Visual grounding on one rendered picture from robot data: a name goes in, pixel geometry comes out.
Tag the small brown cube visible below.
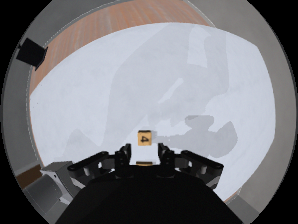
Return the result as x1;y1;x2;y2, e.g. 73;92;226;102
137;130;152;146

